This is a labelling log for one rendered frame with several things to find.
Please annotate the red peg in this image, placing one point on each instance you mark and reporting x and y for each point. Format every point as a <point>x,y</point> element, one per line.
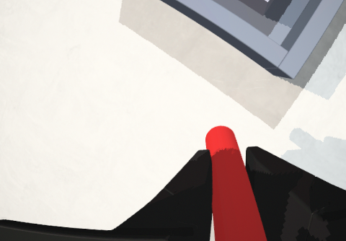
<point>235,213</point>

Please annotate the grey open box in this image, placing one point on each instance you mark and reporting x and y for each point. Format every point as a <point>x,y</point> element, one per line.
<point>280,41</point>

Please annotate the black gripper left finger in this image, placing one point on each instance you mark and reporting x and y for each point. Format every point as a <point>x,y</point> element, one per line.
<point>181,211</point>

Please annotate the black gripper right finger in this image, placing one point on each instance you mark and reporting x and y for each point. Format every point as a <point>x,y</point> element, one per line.
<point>293,204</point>

